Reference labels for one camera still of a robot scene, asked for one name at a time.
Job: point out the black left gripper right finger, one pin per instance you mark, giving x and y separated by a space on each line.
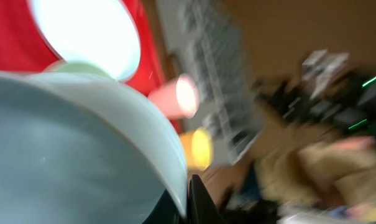
202 209

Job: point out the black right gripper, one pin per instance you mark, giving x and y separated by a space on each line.
349 104

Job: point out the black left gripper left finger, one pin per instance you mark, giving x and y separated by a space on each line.
165 212

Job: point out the light blue bowl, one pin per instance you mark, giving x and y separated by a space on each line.
61 163

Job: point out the mint green bowl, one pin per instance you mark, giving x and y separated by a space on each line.
76 70

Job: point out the grey dishwasher rack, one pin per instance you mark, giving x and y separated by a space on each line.
204 42

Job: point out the yellow plastic cup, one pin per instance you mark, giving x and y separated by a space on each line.
198 148

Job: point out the pink plastic cup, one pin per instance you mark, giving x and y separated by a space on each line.
177 99

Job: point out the light blue plate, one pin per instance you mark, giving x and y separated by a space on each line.
98 32

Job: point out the red plastic tray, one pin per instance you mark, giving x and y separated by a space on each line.
124 106

